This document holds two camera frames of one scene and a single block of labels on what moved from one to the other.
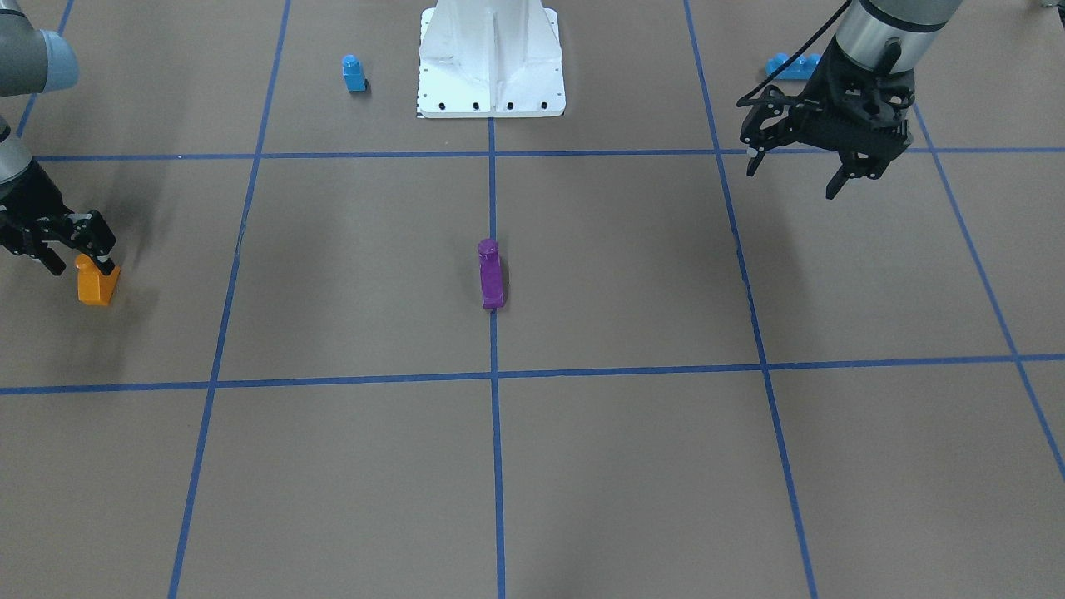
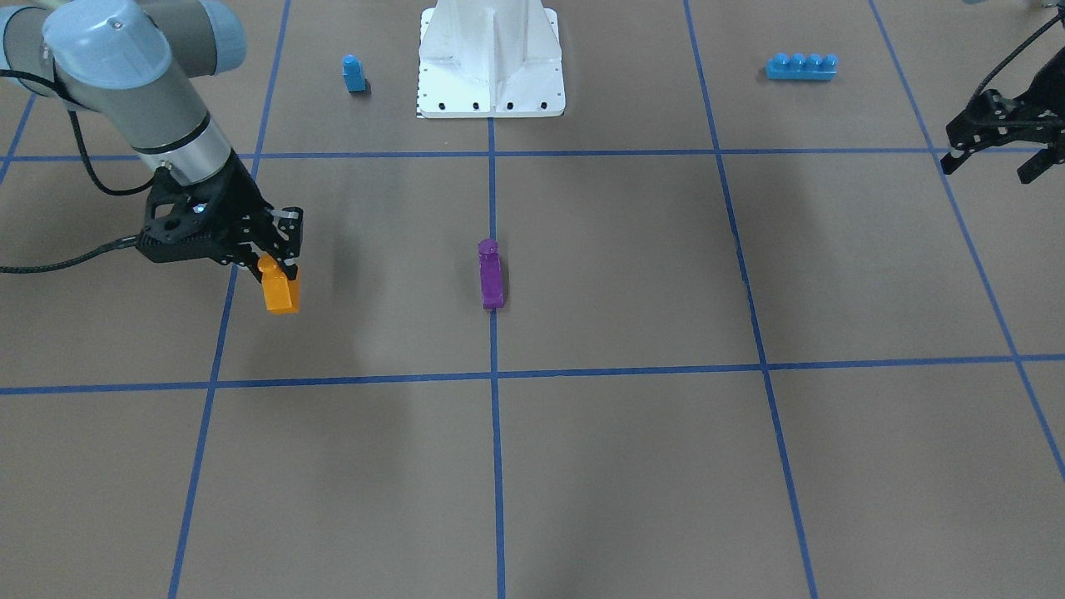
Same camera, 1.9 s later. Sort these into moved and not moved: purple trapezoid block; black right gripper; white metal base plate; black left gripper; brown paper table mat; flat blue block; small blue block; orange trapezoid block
Moved: black right gripper; black left gripper; orange trapezoid block
Not moved: small blue block; brown paper table mat; purple trapezoid block; white metal base plate; flat blue block
